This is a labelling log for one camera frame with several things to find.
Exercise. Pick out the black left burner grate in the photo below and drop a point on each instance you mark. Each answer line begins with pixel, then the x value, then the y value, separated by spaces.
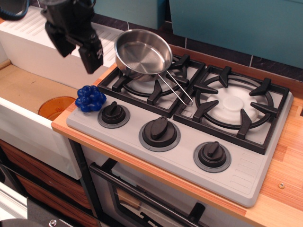
pixel 162 95

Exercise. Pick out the black left stove knob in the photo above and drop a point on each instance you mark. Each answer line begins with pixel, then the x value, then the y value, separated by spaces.
pixel 113 116

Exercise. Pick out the black stove knob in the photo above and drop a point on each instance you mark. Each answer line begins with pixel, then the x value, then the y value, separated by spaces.
pixel 212 157
pixel 159 135
pixel 113 116

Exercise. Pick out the blue toy blueberry cluster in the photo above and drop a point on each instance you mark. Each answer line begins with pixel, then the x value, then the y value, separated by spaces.
pixel 90 99

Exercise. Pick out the black middle stove knob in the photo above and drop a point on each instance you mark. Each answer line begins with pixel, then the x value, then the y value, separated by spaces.
pixel 159 135

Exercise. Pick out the grey toy stove top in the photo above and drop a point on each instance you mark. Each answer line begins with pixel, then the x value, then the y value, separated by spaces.
pixel 240 182

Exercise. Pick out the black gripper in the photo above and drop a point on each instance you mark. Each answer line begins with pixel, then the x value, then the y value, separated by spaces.
pixel 69 24

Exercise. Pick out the stainless steel pan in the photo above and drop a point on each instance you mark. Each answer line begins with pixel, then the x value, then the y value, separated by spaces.
pixel 142 55

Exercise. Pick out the oven door with handle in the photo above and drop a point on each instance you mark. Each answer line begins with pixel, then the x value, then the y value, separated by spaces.
pixel 137 200

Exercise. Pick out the black right stove knob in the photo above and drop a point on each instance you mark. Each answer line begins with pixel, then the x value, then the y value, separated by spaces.
pixel 212 157

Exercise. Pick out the white toy sink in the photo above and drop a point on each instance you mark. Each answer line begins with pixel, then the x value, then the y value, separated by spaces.
pixel 33 72

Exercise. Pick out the black right burner grate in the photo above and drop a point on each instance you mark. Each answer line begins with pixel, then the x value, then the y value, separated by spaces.
pixel 244 111

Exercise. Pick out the orange plastic bowl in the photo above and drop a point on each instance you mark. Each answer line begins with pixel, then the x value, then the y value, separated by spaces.
pixel 52 108

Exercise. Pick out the wooden drawer cabinet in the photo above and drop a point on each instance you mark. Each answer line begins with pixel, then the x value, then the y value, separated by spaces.
pixel 49 187

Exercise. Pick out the black burner grate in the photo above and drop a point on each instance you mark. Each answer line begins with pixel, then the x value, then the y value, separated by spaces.
pixel 244 111
pixel 162 95

